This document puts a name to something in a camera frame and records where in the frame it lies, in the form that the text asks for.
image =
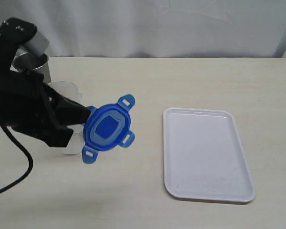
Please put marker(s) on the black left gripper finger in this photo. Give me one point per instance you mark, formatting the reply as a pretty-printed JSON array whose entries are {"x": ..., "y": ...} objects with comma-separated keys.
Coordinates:
[
  {"x": 55, "y": 137},
  {"x": 69, "y": 112}
]

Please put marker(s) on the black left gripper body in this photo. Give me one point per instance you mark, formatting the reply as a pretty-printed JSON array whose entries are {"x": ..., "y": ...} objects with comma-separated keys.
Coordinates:
[{"x": 27, "y": 104}]

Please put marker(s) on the clear plastic tall container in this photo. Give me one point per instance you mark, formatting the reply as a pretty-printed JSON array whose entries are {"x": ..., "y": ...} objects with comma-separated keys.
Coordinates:
[{"x": 71, "y": 91}]

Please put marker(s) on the stainless steel cup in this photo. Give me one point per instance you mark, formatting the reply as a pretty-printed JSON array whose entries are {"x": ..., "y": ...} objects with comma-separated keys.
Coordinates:
[{"x": 28, "y": 62}]

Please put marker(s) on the blue container lid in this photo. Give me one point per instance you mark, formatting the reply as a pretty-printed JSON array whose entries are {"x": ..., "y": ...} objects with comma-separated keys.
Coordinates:
[{"x": 107, "y": 127}]

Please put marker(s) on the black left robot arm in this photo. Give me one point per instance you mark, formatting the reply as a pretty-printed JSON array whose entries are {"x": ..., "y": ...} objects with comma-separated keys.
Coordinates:
[{"x": 13, "y": 34}]

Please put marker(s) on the white background curtain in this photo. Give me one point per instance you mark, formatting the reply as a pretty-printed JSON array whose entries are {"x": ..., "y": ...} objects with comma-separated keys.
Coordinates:
[{"x": 156, "y": 28}]

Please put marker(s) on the white plastic tray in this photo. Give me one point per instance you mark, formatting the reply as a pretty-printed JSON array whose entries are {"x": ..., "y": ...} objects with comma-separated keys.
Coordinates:
[{"x": 203, "y": 156}]

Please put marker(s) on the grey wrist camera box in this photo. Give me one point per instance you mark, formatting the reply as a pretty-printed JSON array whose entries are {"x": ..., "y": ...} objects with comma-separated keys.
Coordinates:
[{"x": 37, "y": 45}]

